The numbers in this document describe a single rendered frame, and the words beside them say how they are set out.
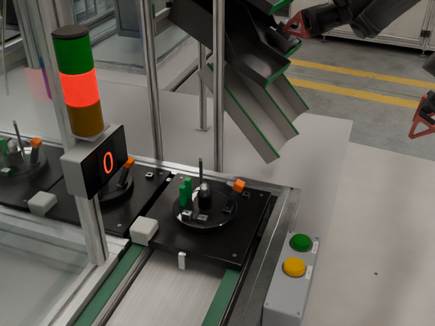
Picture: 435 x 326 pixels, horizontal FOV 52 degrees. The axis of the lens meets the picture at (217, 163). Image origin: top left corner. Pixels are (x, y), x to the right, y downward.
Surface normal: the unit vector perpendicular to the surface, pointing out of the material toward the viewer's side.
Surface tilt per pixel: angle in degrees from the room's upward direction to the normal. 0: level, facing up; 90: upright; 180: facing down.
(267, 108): 90
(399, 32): 90
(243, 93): 45
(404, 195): 0
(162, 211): 0
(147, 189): 0
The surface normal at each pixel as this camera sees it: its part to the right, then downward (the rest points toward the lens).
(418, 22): -0.44, 0.51
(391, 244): 0.00, -0.83
